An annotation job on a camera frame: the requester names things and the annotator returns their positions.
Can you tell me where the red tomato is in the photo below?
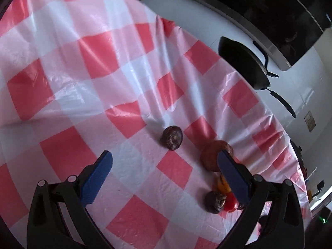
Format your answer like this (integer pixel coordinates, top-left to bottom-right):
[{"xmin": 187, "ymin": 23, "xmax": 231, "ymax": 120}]
[{"xmin": 223, "ymin": 193, "xmax": 238, "ymax": 212}]

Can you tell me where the dark wrinkled passion fruit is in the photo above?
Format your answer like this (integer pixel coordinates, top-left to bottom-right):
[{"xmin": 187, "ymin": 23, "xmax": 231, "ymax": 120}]
[{"xmin": 204, "ymin": 190, "xmax": 226, "ymax": 214}]

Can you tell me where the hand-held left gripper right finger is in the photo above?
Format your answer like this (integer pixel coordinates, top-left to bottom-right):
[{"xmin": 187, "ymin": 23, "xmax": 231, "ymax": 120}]
[{"xmin": 217, "ymin": 150, "xmax": 305, "ymax": 249}]

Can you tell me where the large reddish brown wrinkled fruit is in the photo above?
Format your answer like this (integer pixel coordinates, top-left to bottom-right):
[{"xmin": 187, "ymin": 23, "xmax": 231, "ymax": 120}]
[{"xmin": 201, "ymin": 140, "xmax": 234, "ymax": 172}]

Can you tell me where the yellow passion fruit brown scar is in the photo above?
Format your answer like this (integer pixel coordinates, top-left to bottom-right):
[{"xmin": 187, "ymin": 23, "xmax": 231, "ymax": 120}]
[{"xmin": 213, "ymin": 175, "xmax": 231, "ymax": 194}]

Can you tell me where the beige wall socket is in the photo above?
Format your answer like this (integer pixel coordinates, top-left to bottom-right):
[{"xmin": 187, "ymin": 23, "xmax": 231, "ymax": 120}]
[{"xmin": 304, "ymin": 111, "xmax": 316, "ymax": 133}]

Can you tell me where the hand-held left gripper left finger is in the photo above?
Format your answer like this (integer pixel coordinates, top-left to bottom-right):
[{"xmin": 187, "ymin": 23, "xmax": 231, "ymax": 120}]
[{"xmin": 27, "ymin": 150, "xmax": 115, "ymax": 249}]

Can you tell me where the red white checkered plastic tablecloth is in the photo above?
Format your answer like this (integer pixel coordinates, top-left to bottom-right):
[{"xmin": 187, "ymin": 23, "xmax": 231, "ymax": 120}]
[{"xmin": 0, "ymin": 0, "xmax": 313, "ymax": 249}]

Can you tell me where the black glass range hood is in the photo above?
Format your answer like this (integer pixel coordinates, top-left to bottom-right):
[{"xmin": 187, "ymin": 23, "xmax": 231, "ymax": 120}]
[{"xmin": 179, "ymin": 0, "xmax": 332, "ymax": 72}]

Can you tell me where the black wok with long handle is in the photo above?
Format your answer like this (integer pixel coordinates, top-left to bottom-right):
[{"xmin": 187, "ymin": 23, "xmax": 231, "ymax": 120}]
[{"xmin": 218, "ymin": 36, "xmax": 297, "ymax": 118}]

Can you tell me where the small dark round passion fruit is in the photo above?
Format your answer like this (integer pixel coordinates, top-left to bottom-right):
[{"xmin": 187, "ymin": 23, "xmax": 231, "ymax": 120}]
[{"xmin": 160, "ymin": 126, "xmax": 183, "ymax": 151}]

